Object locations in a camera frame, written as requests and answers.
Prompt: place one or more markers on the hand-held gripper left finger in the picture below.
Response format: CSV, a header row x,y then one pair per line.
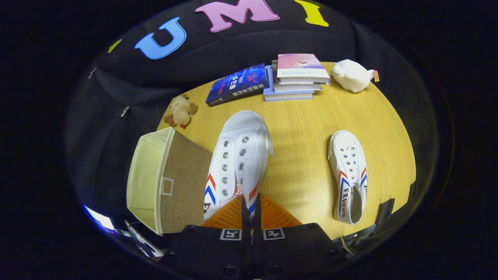
x,y
210,252

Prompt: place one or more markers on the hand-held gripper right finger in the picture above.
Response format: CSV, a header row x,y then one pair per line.
x,y
295,252

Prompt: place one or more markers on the beige fabric storage box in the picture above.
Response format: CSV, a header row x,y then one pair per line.
x,y
183,179

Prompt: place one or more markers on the white canvas shoe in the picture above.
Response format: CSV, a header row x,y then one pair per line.
x,y
346,147
243,128

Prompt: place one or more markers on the brown plush dog toy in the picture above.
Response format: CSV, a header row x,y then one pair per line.
x,y
181,111

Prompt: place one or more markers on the light blue book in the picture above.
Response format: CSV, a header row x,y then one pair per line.
x,y
288,95

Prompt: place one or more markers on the white paperback book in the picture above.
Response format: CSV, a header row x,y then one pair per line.
x,y
295,87

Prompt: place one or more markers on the dark blue book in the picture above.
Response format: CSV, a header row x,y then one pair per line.
x,y
237,85

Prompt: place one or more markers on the white plush toy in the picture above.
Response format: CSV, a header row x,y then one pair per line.
x,y
350,76

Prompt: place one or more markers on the black backdrop cloth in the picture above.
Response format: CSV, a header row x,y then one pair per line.
x,y
233,46

